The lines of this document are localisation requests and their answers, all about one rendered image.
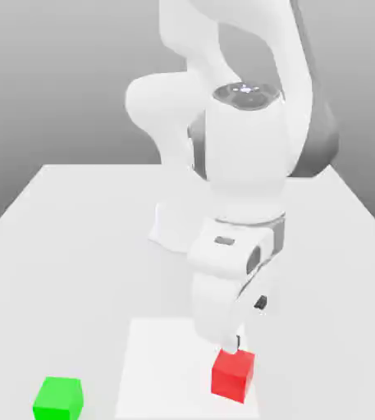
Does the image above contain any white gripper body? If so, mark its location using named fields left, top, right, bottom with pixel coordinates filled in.
left=190, top=260, right=276, bottom=346

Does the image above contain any small red cube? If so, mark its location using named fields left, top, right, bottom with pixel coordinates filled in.
left=210, top=348, right=256, bottom=404

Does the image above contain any small green cube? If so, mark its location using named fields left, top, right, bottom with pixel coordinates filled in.
left=31, top=376, right=85, bottom=420

